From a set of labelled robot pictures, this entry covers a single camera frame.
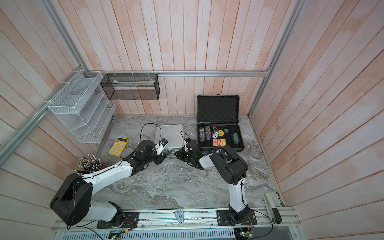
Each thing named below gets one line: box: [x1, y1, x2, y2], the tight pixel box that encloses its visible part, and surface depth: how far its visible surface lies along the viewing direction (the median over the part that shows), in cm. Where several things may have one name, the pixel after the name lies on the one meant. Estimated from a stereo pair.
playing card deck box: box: [212, 138, 227, 147], surface depth 103 cm
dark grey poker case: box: [196, 94, 245, 152], surface depth 110 cm
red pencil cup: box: [74, 154, 107, 175], surface depth 76 cm
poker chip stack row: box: [199, 126, 212, 143], surface depth 106 cm
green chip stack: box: [232, 133, 239, 144], surface depth 105 cm
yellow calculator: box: [108, 137, 130, 157], surface depth 103 cm
